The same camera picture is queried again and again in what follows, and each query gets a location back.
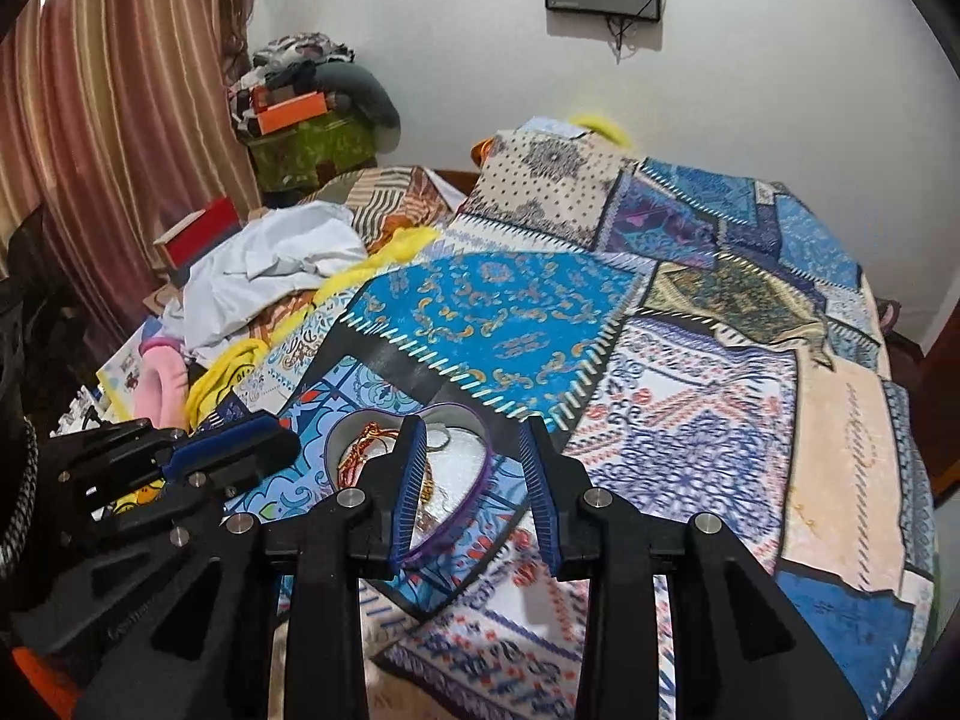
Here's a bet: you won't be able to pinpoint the braided black cable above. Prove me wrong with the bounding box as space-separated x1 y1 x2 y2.
0 418 40 572

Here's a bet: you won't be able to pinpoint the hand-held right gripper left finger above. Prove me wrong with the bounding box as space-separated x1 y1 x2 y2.
75 416 430 720

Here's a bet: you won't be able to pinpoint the patchwork printed blanket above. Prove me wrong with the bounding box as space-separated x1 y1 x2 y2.
225 116 942 720

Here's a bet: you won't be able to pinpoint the pink plush item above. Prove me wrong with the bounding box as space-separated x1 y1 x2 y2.
133 336 193 430

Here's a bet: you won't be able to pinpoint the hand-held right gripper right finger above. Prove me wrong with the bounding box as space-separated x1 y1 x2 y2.
517 416 871 720

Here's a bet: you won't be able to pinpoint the red beaded bracelet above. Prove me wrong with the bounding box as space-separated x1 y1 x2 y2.
337 422 402 492

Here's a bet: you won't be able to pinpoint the pile of clothes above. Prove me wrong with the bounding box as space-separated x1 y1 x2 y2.
228 31 358 103

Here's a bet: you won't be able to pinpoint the green patterned cloth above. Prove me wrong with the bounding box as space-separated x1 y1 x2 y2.
247 116 380 193

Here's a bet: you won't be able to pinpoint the striped brown curtain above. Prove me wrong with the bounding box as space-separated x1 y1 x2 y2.
0 0 265 421

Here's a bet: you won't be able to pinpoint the yellow plush item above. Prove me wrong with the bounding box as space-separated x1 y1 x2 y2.
566 111 632 149

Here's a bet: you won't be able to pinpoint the red box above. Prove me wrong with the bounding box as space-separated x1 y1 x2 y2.
153 196 243 272

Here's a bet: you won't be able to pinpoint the grey plush pillow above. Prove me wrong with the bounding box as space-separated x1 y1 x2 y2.
315 64 403 133

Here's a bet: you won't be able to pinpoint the white cloth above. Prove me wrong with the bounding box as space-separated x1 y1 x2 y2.
160 202 370 350

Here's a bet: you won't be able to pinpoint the yellow fleece cloth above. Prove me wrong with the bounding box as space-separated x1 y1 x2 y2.
184 227 445 421

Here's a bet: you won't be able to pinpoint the cartoon printed paper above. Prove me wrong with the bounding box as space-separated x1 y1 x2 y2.
96 328 167 422

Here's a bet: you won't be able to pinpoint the brown cardboard box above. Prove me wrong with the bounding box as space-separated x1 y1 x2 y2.
141 280 190 314

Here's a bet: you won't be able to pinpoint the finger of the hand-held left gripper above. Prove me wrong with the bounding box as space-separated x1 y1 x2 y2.
161 418 301 494
37 418 188 492

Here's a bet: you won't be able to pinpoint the thin gold chain necklace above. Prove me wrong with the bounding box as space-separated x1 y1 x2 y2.
414 457 451 541

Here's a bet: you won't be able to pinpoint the orange box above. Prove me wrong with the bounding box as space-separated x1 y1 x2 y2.
250 90 329 134

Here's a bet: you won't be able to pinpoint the striped patterned cloth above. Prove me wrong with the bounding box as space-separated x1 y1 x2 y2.
300 165 467 257

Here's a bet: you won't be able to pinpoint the dark wooden bed frame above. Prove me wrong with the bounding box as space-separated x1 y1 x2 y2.
874 292 940 425

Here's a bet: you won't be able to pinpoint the heart-shaped metal tin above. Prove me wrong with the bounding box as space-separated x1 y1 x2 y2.
324 401 496 567

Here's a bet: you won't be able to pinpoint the black hanging cables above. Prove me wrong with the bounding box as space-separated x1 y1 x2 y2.
603 11 640 65

